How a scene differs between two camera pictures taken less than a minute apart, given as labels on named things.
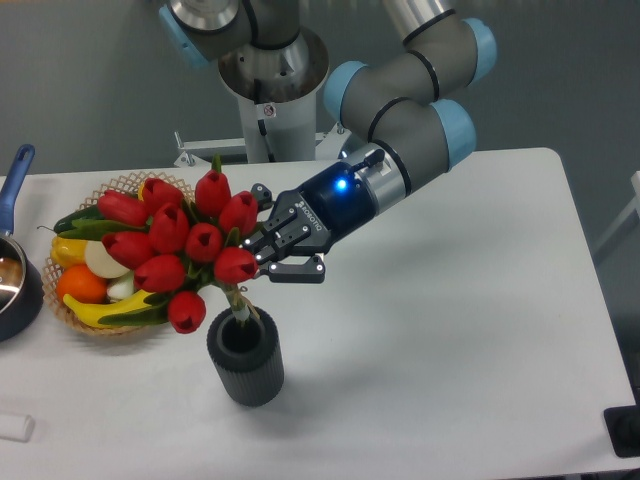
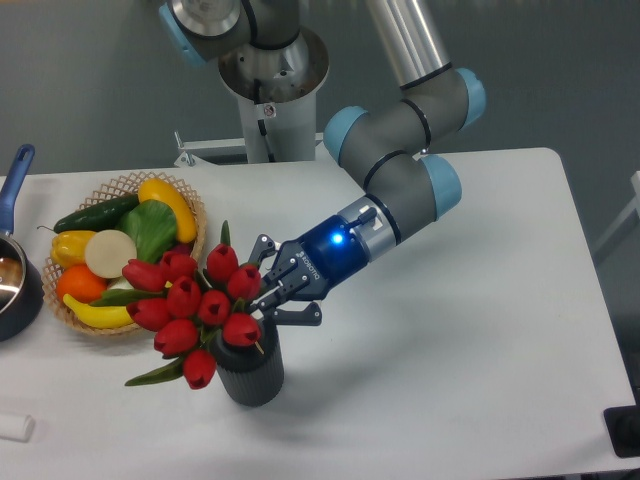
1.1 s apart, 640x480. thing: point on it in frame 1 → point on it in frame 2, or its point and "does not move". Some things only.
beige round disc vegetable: [101, 262] does not move
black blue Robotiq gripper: [316, 219] → [306, 268]
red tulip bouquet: [173, 245] → [190, 308]
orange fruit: [80, 283] does not move
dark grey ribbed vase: [247, 357] does not move
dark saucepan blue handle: [21, 285] does not move
